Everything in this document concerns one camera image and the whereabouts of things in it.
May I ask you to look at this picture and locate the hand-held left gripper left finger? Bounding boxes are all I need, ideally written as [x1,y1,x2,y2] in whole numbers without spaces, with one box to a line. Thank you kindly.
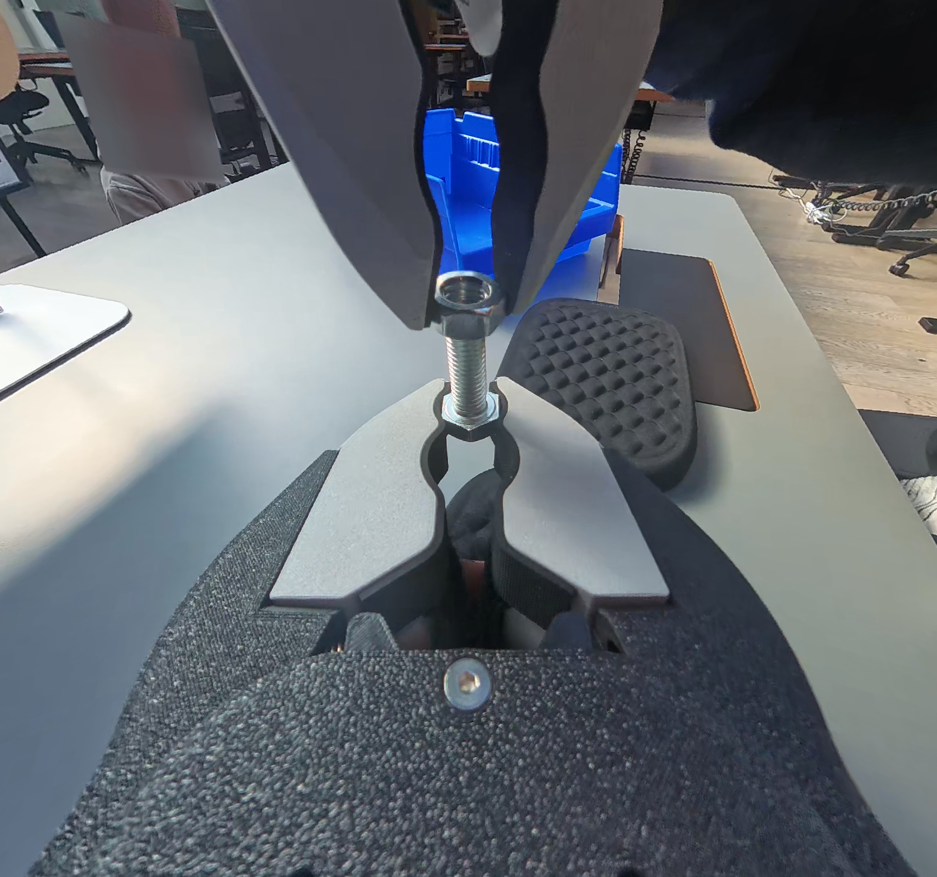
[267,378,458,611]

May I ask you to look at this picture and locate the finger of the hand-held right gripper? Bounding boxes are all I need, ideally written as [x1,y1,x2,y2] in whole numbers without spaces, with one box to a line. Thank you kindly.
[198,0,445,330]
[490,0,674,319]

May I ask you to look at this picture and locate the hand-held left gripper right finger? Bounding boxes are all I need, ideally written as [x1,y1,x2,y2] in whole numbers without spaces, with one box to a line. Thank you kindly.
[492,377,672,609]

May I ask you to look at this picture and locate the blue plastic bin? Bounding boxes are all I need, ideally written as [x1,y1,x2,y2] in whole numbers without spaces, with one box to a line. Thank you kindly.
[423,107,625,279]

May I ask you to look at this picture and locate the silver bolt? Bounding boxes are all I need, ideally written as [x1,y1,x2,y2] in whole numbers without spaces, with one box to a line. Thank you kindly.
[438,331,504,442]

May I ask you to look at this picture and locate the silver hex nut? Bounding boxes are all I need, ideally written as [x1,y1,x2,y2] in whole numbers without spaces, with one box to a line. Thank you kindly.
[434,273,506,336]

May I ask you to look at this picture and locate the person's right forearm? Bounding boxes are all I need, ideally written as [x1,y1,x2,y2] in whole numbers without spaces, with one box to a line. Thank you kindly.
[644,0,937,186]

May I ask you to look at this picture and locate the person's left hand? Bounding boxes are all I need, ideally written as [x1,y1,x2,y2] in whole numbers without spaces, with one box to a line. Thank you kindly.
[448,470,508,596]

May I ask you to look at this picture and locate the black office chair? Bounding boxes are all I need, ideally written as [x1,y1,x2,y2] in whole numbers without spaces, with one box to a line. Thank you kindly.
[820,185,937,278]
[201,6,288,177]
[0,90,89,171]

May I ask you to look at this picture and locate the black honeycomb wrist rest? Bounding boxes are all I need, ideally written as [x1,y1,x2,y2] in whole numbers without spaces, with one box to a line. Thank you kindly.
[498,297,698,491]

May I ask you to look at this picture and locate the brown wooden flap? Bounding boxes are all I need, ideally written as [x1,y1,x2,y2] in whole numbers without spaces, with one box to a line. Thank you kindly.
[596,214,625,290]

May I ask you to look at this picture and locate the dark mesh chair seat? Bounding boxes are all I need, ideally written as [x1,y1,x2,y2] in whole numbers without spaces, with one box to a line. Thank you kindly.
[860,408,937,483]

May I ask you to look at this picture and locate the person's patterned clothing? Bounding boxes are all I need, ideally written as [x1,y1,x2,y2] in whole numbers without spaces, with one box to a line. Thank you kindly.
[896,474,937,545]

